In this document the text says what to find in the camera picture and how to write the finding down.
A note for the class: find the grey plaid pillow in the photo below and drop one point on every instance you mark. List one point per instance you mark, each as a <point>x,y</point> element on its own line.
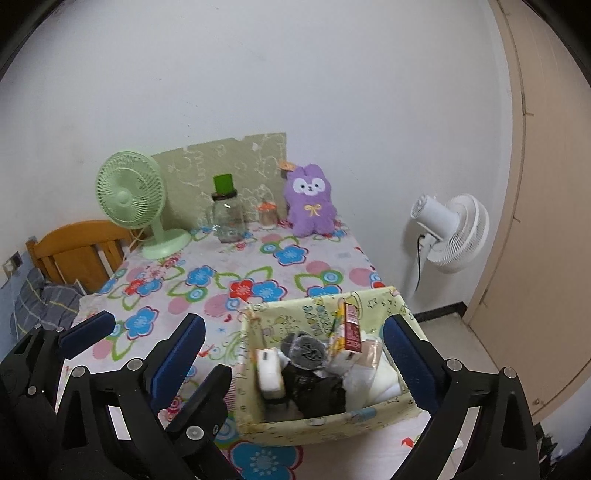
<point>51,300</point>

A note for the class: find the green printed board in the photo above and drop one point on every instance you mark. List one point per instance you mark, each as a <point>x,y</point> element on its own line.
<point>203,161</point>

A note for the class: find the wooden bed headboard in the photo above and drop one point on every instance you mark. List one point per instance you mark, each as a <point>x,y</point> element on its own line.
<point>69,240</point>

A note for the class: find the purple plush bunny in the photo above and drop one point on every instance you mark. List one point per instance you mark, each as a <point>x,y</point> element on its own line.
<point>309,207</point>

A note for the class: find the glass mug jar green lid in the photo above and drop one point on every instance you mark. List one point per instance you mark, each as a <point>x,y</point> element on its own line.
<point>228,221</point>

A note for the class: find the white standing fan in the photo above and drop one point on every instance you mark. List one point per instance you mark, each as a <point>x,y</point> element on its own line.
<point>438,214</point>

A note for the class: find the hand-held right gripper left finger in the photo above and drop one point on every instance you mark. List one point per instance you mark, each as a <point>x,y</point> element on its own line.
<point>178,362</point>

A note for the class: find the small clear jar orange lid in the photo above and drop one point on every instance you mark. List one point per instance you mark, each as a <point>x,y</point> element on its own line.
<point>267,219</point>

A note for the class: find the white rectangular box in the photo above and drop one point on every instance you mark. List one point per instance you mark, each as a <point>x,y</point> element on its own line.
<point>270,374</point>

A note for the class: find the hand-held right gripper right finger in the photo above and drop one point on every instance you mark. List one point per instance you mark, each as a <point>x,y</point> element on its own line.
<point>411,367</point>

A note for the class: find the yellow printed box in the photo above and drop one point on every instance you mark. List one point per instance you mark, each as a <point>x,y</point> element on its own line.
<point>323,427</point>

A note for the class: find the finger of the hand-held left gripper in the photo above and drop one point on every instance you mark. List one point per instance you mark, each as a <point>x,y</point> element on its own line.
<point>203,406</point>
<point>87,332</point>

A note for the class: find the green desk fan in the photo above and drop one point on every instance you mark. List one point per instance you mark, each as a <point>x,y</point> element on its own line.
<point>129,194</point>

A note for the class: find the cartoon print small box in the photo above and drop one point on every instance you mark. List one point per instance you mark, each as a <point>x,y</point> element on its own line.
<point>352,327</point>

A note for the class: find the black plastic bag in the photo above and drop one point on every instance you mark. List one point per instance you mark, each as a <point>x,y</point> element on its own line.
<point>318,392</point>

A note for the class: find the white cloth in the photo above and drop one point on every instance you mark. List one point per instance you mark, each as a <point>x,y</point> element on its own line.
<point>378,385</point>

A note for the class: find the beige door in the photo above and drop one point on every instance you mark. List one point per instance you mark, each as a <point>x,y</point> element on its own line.
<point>554,230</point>

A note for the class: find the wall socket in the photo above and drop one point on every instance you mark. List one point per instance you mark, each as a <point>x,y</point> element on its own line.
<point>14,262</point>

